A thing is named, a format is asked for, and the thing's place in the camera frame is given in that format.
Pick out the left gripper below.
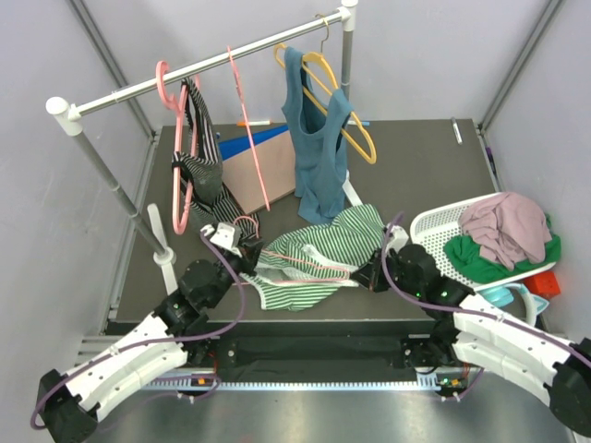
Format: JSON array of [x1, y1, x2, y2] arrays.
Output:
[[206, 236, 265, 309]]

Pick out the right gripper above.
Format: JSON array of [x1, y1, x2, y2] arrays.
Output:
[[351, 247, 424, 298]]

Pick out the pink wire hanger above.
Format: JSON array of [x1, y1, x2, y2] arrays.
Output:
[[230, 215, 355, 287], [226, 45, 271, 211]]

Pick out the green white striped tank top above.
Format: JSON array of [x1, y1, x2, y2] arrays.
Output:
[[241, 204, 385, 312]]

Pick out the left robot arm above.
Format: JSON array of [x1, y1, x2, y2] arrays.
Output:
[[30, 239, 263, 442]]

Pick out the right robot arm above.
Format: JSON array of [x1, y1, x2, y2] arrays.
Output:
[[352, 245, 590, 437]]

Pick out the black white striped tank top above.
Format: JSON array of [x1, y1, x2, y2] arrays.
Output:
[[172, 78, 259, 239]]

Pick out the blue tank top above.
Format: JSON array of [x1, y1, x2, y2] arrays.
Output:
[[282, 47, 353, 224]]

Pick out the yellow plastic hanger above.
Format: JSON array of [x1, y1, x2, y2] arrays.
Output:
[[273, 42, 378, 164]]

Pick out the pink hanger with striped top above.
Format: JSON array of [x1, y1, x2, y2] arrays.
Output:
[[155, 61, 194, 235]]

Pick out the white perforated laundry basket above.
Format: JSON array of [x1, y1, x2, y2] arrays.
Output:
[[410, 193, 556, 292]]

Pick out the brown board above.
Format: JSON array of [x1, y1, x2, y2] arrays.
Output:
[[223, 130, 296, 214]]

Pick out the green garment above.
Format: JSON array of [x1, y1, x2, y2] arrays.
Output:
[[443, 229, 561, 283]]

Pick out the blue sheet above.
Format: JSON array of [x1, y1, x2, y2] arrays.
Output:
[[218, 125, 288, 161]]

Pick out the orange capped white marker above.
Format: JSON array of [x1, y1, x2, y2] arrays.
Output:
[[236, 120, 272, 127]]

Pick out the pink garment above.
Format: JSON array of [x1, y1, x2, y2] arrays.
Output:
[[459, 192, 552, 271]]

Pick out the blue pen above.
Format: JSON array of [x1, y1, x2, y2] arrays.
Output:
[[347, 120, 370, 126]]

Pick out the grey marker pen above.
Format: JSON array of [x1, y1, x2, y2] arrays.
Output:
[[451, 117, 463, 146]]

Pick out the red block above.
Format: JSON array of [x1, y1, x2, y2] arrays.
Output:
[[524, 270, 561, 300]]

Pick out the white clothes rack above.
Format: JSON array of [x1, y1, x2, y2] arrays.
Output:
[[45, 1, 358, 294]]

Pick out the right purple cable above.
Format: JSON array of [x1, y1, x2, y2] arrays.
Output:
[[380, 211, 591, 365]]

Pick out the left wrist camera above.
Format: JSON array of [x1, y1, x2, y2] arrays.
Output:
[[199, 222, 241, 257]]

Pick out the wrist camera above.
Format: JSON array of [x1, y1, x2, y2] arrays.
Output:
[[199, 222, 241, 257], [386, 225, 409, 252]]

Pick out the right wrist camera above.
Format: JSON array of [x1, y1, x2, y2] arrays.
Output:
[[386, 225, 409, 252]]

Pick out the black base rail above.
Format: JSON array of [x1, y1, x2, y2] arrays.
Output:
[[188, 320, 465, 383]]

